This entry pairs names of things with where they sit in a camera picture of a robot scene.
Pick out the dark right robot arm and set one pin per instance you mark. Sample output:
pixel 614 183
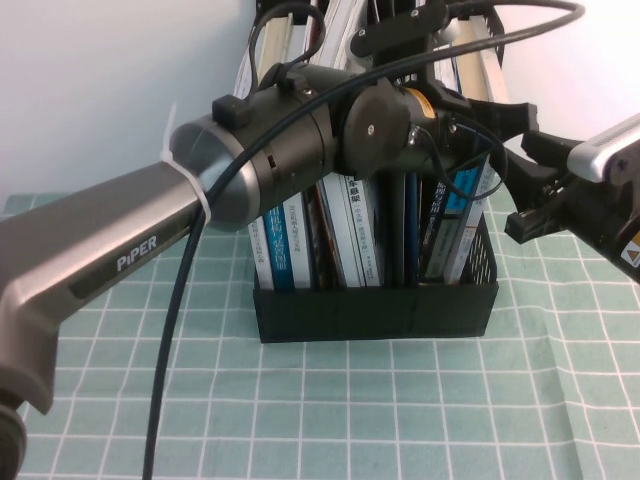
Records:
pixel 631 225

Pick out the dark magazine white curved cover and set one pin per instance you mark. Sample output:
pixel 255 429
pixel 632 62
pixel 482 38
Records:
pixel 311 240

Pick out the thick white magazine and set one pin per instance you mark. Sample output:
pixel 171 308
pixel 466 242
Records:
pixel 342 235

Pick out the black plastic book holder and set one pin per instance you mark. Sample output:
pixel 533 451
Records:
pixel 375 315

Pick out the green checkered tablecloth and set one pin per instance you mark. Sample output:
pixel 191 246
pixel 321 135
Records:
pixel 350 410

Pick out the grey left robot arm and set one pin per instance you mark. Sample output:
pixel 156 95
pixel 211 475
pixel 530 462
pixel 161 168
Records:
pixel 125 225

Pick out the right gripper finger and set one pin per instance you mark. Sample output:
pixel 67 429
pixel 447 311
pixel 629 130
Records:
pixel 547 155
pixel 530 225

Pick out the white zip tie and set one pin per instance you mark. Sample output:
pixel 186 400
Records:
pixel 197 190

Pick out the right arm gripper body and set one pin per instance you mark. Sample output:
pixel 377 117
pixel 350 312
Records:
pixel 580 210

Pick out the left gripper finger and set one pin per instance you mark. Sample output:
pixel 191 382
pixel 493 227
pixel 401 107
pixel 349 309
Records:
pixel 515 185
pixel 510 120

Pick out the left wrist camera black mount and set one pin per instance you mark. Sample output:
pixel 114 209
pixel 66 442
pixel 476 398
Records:
pixel 400 25

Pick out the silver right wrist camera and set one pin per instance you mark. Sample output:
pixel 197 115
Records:
pixel 605 150

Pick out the dark grey cover magazine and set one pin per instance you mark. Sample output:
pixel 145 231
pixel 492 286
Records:
pixel 395 235

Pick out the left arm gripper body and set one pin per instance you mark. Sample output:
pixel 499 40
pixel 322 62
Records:
pixel 452 147

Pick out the dark blue mobile robot book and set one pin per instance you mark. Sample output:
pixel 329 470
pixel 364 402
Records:
pixel 435 240

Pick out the white automotive suspension book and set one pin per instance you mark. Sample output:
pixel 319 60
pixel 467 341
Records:
pixel 364 225

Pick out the cyan spine book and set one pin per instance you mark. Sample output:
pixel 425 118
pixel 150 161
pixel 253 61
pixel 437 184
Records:
pixel 462 192

